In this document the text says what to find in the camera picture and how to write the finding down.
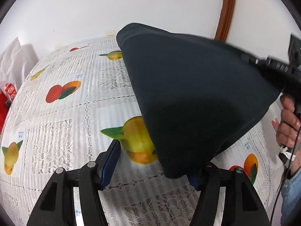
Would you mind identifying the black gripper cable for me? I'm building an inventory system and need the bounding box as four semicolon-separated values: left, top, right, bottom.
269;122;301;226

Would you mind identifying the red paper gift bag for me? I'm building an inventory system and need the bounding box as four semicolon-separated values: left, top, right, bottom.
0;90;11;132

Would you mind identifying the person's right hand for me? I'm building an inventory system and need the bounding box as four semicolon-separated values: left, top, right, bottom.
272;95;300;147

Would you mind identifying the light blue jeans leg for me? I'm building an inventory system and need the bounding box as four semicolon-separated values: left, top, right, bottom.
281;157;300;225

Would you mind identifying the fruit print tablecloth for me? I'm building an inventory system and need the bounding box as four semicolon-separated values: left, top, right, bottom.
0;34;286;226

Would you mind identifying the brown wooden door frame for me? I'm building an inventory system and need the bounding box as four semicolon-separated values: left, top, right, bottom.
214;0;236;41

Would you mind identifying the white plastic bag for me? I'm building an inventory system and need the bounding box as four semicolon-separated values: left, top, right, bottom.
1;37;38;102

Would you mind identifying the black long-sleeve sweatshirt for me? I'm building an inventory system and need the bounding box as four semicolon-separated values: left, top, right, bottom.
116;23;281;179

